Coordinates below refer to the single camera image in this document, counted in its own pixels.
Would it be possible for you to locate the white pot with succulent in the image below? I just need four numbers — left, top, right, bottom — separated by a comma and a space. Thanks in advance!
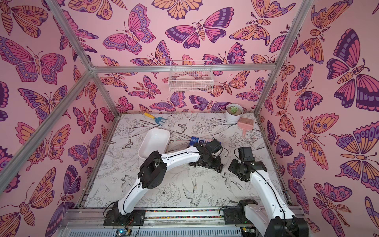
225, 104, 244, 124

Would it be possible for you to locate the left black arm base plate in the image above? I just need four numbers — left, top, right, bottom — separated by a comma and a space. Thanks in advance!
103, 210, 146, 227

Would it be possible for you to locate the blue yellow garden fork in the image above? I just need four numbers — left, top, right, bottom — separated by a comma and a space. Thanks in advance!
144, 113, 167, 126

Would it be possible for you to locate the pink brush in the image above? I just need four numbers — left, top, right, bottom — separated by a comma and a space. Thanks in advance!
237, 117, 255, 138

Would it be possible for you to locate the blue pocket tissue pack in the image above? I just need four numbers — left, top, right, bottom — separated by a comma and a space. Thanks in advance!
189, 136, 199, 146

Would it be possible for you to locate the white plastic storage box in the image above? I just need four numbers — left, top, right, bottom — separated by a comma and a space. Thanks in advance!
137, 128, 170, 160

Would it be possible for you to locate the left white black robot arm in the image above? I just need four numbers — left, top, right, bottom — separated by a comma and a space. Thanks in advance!
112, 139, 223, 218

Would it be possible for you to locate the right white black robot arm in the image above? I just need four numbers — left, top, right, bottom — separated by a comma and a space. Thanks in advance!
228, 147, 310, 237

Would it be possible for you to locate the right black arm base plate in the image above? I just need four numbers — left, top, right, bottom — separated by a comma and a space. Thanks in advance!
219, 205, 268, 227

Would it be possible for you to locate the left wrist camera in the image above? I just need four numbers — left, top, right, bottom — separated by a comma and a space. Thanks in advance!
205, 139, 223, 154

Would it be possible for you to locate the white wire wall basket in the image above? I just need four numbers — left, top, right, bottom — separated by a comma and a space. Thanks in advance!
167, 60, 214, 93

